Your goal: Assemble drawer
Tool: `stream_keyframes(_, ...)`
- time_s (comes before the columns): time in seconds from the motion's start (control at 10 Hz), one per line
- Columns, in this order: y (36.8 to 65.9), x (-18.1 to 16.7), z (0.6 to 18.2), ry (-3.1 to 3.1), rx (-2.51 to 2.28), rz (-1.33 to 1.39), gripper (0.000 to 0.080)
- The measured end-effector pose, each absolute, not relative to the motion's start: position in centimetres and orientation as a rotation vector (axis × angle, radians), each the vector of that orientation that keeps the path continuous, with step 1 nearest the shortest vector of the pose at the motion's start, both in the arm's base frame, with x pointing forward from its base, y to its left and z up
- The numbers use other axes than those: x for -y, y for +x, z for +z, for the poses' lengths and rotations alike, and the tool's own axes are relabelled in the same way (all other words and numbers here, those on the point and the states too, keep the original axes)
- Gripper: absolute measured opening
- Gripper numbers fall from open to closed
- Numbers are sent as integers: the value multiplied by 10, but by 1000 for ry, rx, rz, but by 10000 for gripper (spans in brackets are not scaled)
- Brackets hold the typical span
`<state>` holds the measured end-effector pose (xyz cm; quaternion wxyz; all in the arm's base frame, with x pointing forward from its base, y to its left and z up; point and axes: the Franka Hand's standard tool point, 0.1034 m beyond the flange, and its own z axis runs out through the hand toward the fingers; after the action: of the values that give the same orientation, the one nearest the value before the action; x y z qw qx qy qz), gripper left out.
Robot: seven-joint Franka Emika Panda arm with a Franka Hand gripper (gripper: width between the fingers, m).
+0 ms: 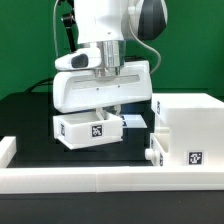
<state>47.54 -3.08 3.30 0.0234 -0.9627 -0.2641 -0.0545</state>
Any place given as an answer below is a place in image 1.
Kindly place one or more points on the white marker plate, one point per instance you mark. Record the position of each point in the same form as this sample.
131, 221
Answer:
133, 121

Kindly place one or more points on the white front fence rail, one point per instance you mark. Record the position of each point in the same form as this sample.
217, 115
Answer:
108, 179

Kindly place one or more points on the white left fence rail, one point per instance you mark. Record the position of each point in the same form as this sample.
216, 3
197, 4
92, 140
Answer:
7, 150

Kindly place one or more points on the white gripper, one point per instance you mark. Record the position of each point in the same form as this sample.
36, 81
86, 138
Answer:
77, 88

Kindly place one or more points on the white drawer box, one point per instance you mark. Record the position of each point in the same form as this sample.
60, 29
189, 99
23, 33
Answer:
81, 130
158, 152

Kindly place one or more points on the white front drawer box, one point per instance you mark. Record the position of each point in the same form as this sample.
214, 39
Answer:
158, 152

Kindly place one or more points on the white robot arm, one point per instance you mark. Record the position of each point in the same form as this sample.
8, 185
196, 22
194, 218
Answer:
96, 75

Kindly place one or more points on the white drawer cabinet frame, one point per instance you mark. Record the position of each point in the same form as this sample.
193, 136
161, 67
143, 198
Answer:
195, 125

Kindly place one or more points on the white fence rail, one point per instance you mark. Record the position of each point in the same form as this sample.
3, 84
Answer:
7, 150
108, 179

